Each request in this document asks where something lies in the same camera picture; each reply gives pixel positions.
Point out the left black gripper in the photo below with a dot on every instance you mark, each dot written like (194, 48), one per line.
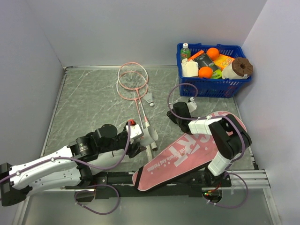
(132, 151)

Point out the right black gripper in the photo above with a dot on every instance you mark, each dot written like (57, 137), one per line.
(170, 113)

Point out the white shuttlecock tube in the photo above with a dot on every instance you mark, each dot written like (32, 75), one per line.
(149, 136)

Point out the white shuttlecock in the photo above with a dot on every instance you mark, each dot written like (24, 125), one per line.
(148, 97)

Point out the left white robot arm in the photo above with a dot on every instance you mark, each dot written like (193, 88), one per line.
(74, 165)

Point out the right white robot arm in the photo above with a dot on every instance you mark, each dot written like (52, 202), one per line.
(230, 137)

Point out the green small pack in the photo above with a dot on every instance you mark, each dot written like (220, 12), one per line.
(217, 74)

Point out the pink badminton racket upper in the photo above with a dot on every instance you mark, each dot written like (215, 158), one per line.
(137, 68)

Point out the blue plastic basket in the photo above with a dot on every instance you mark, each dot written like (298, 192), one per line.
(213, 88)

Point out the white carton box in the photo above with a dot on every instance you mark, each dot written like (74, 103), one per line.
(189, 68)

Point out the orange fruit lower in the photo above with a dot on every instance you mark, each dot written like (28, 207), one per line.
(205, 72)

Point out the orange fruit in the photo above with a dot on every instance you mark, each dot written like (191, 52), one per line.
(205, 72)
(213, 53)

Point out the pink racket cover bag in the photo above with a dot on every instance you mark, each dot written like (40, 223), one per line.
(187, 153)

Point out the black product box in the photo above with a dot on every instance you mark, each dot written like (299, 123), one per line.
(205, 61)

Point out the green drink bottle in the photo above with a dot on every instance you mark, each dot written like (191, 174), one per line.
(185, 52)

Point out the orange thin box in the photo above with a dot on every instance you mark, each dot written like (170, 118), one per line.
(192, 58)

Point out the yellow snack box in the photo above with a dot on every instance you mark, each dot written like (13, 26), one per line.
(223, 61)

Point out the orange fruit upper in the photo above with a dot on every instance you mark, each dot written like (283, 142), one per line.
(213, 53)

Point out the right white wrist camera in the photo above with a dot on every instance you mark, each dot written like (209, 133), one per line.
(192, 105)

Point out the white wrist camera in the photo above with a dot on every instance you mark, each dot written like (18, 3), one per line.
(192, 105)
(134, 129)

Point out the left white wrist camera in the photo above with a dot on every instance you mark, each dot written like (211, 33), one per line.
(134, 129)

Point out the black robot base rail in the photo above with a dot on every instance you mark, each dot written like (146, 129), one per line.
(191, 184)

